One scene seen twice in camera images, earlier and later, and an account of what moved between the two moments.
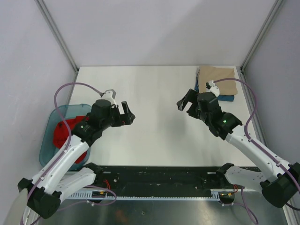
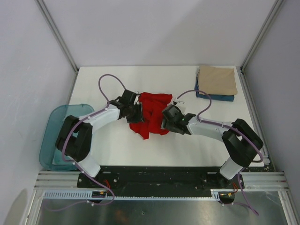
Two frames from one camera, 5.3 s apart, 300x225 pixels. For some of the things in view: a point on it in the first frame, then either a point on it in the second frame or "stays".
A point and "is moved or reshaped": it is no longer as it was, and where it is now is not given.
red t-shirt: x=61 y=132 is moved or reshaped
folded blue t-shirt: x=221 y=98 stays
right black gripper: x=191 y=96 to x=168 y=126
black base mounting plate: x=161 y=179 stays
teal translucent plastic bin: x=47 y=148 stays
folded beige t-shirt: x=206 y=73 stays
